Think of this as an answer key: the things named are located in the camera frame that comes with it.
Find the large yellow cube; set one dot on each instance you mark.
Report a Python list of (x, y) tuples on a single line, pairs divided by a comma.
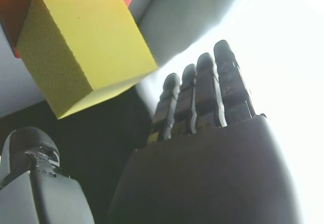
[(96, 44)]

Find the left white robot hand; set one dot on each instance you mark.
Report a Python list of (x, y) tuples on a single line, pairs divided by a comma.
[(202, 183)]

